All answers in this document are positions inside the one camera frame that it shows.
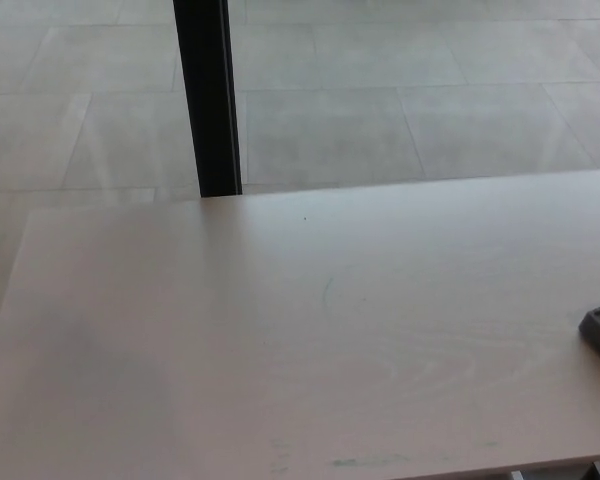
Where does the black metal post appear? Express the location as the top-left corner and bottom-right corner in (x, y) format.
(172, 0), (244, 197)

